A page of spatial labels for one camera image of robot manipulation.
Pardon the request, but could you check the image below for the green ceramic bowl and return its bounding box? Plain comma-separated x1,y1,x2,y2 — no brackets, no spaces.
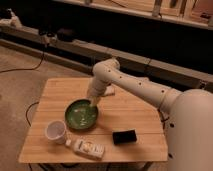
65,99,99,130

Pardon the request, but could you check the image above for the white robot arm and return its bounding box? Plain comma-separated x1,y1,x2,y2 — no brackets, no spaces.
87,58,213,171

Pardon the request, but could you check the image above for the white rectangular block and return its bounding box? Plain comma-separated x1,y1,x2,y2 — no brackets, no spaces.
105,86,115,96

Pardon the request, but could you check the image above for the black rectangular box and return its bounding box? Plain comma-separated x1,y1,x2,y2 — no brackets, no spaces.
112,130,137,145

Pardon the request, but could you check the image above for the white paper cup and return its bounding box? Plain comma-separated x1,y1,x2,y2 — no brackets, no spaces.
45,120,67,144

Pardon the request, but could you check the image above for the white plastic bottle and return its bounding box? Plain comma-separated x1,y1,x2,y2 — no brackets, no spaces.
65,139,105,159

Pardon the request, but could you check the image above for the dark round object on ledge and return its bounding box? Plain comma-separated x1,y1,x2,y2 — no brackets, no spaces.
57,28,75,42

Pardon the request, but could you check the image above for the white spray bottle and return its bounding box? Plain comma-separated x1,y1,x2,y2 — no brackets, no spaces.
0,8,22,28

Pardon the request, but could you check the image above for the black cable under table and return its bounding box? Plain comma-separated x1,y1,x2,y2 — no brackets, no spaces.
25,101,40,127

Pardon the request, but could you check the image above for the black floor cable left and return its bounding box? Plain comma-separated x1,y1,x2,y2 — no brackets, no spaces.
0,49,46,75

